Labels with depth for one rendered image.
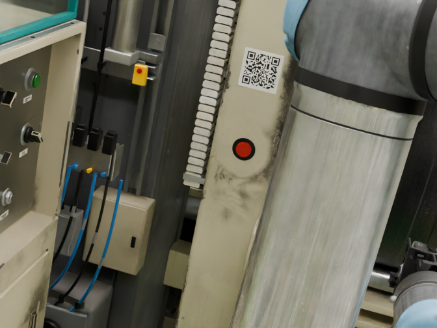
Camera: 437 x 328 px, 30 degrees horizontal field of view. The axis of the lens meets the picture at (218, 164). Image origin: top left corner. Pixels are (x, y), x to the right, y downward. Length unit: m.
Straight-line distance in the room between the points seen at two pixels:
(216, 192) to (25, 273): 0.41
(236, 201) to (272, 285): 0.92
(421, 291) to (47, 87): 0.75
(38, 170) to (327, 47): 0.93
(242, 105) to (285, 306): 0.90
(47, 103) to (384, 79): 0.91
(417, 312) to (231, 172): 0.69
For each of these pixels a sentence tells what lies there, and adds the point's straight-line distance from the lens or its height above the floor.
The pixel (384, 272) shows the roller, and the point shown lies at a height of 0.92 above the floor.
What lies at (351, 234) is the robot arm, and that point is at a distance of 0.70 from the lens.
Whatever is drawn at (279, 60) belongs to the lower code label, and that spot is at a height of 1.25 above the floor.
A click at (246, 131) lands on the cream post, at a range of 1.58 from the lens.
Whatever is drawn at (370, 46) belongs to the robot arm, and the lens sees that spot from 0.67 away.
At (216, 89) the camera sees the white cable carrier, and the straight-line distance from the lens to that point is 1.58.
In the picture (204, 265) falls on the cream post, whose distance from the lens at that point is 1.70.
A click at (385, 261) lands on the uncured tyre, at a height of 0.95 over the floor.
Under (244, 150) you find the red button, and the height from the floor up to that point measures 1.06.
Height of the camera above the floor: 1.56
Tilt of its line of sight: 20 degrees down
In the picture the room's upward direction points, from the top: 12 degrees clockwise
